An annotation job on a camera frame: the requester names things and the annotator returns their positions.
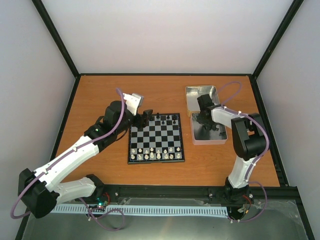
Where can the black left frame post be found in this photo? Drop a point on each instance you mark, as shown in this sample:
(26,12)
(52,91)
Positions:
(47,20)

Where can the black white chessboard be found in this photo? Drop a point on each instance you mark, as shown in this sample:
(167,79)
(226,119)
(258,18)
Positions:
(158,136)

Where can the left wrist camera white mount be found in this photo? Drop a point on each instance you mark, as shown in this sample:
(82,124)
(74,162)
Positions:
(133,101)

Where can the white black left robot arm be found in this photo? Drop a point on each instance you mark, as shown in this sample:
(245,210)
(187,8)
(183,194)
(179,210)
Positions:
(42,189)

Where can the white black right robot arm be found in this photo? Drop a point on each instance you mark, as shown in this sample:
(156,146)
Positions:
(250,142)

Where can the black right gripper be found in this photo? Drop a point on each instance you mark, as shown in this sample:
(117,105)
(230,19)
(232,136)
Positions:
(199,119)

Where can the gold metal tin lid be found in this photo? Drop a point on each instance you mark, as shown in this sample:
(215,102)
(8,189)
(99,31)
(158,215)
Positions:
(193,92)

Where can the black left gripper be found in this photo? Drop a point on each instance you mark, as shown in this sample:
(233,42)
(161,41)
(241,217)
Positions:
(143,120)

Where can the pink metal tin base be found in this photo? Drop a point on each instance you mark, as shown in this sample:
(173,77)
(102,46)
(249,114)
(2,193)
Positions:
(200,136)

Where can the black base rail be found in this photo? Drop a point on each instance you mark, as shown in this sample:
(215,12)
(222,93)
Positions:
(117,192)

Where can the light blue cable duct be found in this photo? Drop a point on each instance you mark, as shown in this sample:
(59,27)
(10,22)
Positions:
(161,211)

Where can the black frame post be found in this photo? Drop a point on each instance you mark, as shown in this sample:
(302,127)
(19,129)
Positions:
(47,20)
(279,33)

